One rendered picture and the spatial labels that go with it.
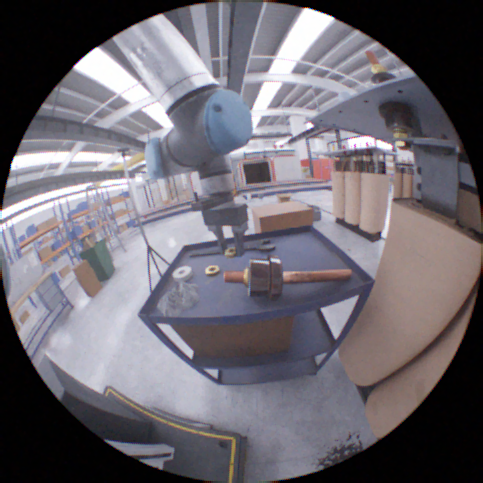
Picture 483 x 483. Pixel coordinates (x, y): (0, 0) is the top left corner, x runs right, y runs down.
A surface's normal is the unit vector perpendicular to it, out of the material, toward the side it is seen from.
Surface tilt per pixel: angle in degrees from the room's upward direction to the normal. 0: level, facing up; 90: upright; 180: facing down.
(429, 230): 90
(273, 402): 0
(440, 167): 90
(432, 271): 90
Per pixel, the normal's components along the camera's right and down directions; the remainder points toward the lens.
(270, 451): -0.17, -0.90
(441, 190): -0.98, 0.19
